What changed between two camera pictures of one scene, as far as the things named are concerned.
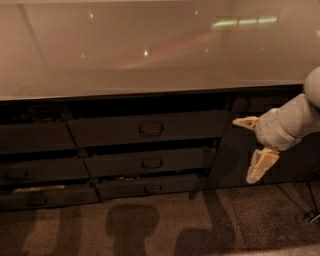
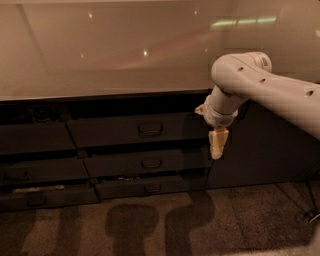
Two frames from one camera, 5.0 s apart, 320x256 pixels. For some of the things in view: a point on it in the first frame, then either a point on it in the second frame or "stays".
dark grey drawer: x=44 y=170 stays
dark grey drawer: x=151 y=129 stays
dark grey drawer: x=153 y=187 stays
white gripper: x=271 y=131 → x=215 y=118
